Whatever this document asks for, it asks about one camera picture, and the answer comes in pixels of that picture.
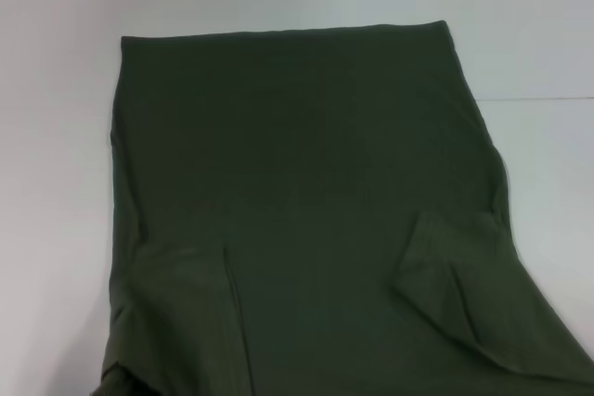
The dark green t-shirt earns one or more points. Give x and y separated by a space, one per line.
301 159

